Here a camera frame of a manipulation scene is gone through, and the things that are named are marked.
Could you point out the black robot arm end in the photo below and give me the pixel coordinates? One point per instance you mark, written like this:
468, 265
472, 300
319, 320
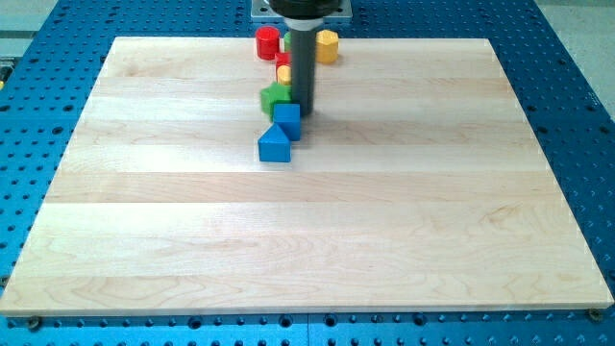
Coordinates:
304, 15

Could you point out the blue triangle block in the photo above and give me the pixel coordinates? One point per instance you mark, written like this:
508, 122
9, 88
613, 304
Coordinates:
274, 145

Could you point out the green star block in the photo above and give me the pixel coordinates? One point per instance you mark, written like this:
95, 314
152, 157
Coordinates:
272, 95

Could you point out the blue cube block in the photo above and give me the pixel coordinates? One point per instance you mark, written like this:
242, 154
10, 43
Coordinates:
288, 117

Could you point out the yellow cylinder block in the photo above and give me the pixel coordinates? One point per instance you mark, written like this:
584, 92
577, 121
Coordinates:
283, 74

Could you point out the light wooden board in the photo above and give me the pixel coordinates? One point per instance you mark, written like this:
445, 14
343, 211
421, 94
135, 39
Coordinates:
417, 185

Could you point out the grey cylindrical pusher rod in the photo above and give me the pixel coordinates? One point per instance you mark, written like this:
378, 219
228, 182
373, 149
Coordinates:
303, 69

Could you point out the yellow hexagon block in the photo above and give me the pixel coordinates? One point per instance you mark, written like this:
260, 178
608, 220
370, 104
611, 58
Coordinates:
327, 43

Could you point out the green block behind rod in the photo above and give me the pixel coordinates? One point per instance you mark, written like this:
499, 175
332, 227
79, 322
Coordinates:
287, 45

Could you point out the red cylinder block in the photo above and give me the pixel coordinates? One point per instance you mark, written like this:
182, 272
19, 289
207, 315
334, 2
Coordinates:
267, 42

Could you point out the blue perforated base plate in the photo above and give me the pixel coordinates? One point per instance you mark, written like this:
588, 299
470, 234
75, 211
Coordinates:
48, 88

